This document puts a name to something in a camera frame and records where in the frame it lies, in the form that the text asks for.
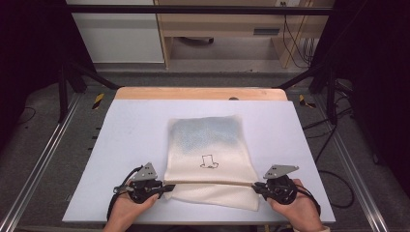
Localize black metal stand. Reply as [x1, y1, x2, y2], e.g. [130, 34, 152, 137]
[276, 62, 340, 126]
[57, 60, 122, 124]

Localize cream mesh laundry bag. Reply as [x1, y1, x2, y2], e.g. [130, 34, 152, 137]
[162, 114, 261, 213]

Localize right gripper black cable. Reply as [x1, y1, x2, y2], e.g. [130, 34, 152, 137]
[294, 184, 322, 218]

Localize light wooden desk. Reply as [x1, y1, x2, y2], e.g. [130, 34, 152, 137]
[154, 0, 337, 70]

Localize white foam board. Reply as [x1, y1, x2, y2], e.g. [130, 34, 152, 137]
[61, 99, 337, 225]

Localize white cabinet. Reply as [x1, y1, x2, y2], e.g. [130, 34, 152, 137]
[65, 0, 165, 64]

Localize person's left hand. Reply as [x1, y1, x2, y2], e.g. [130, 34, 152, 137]
[108, 184, 161, 232]

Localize thin black floor cable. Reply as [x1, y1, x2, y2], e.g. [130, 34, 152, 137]
[17, 105, 37, 126]

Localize aluminium floor rail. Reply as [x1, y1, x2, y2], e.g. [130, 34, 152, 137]
[312, 93, 390, 232]
[0, 93, 82, 232]

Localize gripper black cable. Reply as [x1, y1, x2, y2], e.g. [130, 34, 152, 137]
[105, 164, 145, 224]
[294, 184, 322, 218]

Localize wooden table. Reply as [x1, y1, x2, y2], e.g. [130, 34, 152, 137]
[114, 86, 289, 102]

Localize black horizontal frame bar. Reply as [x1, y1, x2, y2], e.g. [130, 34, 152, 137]
[64, 4, 337, 16]

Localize grey label plate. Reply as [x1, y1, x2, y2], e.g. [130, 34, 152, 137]
[252, 28, 281, 37]

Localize person's right hand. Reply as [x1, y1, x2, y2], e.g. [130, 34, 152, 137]
[266, 178, 324, 232]

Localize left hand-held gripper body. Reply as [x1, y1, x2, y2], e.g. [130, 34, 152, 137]
[126, 161, 164, 205]

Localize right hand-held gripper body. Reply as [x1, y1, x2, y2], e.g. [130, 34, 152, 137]
[262, 164, 300, 206]

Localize dark curtain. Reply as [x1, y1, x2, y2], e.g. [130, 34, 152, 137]
[308, 0, 410, 197]
[0, 0, 96, 156]

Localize black hanging cables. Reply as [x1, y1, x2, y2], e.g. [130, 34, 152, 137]
[279, 1, 317, 70]

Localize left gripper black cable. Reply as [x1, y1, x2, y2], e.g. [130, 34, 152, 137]
[105, 164, 145, 224]

